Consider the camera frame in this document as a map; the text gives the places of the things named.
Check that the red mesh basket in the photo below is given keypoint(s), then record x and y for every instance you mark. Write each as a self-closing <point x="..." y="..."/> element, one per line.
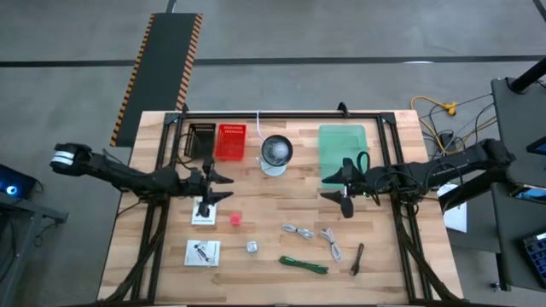
<point x="230" y="143"/>

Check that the blue and white charger cube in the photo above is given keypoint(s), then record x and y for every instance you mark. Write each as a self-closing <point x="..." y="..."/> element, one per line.
<point x="251" y="247"/>

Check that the backlit black keyboard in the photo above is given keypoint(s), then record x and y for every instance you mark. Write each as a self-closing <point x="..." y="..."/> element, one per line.
<point x="536" y="256"/>

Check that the translucent green plastic bin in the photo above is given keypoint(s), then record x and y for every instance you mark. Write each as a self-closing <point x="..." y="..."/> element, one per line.
<point x="337" y="145"/>

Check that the white cylindrical desk lamp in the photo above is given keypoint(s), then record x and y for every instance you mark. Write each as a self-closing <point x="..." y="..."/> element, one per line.
<point x="277" y="151"/>

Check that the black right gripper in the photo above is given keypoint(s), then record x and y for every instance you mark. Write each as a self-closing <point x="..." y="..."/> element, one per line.
<point x="353" y="183"/>

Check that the white box with tool picture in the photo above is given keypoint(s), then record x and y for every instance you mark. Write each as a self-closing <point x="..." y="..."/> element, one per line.
<point x="213" y="256"/>
<point x="194" y="218"/>

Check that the computer case with blue light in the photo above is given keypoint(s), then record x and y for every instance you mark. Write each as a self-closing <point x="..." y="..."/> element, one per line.
<point x="13" y="183"/>

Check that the small red cube box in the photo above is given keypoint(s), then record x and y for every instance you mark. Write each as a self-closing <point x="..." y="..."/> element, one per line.
<point x="236" y="218"/>

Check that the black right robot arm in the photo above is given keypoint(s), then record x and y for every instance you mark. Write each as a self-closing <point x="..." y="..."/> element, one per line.
<point x="448" y="166"/>

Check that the dark grey side desk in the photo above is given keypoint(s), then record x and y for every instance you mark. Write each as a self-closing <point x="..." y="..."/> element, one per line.
<point x="518" y="128"/>

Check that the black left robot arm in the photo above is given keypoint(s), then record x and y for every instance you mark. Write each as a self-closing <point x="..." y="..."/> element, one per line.
<point x="128" y="177"/>

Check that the black aluminium table frame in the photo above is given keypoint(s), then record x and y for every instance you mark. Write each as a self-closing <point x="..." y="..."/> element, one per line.
<point x="277" y="115"/>

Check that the white paper sheet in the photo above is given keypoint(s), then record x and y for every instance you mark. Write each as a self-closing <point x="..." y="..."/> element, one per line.
<point x="456" y="217"/>

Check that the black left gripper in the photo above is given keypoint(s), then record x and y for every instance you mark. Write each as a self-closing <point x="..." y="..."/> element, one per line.
<point x="200" y="184"/>

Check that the black hazard-striped floor mat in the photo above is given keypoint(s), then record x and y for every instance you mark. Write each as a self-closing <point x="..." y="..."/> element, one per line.
<point x="164" y="64"/>

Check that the black mesh basket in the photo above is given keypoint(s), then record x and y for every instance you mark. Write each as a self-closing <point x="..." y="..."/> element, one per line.
<point x="200" y="136"/>

